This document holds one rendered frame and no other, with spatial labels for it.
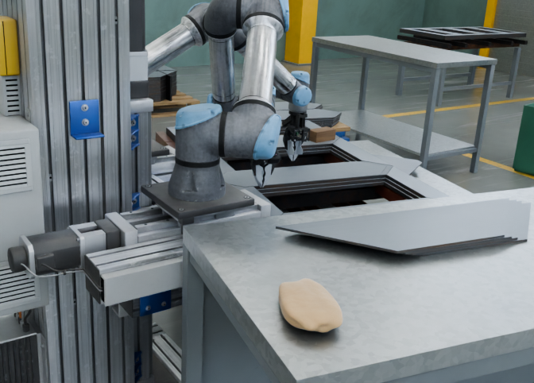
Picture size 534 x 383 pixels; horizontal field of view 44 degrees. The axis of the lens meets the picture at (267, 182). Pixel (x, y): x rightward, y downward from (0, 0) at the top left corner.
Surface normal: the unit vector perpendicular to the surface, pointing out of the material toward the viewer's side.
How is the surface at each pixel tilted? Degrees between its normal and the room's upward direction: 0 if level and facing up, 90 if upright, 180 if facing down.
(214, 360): 90
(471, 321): 0
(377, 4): 90
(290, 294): 14
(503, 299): 0
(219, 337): 90
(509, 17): 90
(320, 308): 7
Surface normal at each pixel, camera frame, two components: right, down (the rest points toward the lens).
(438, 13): -0.83, 0.14
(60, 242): 0.43, -0.45
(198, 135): -0.03, 0.29
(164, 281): 0.56, 0.30
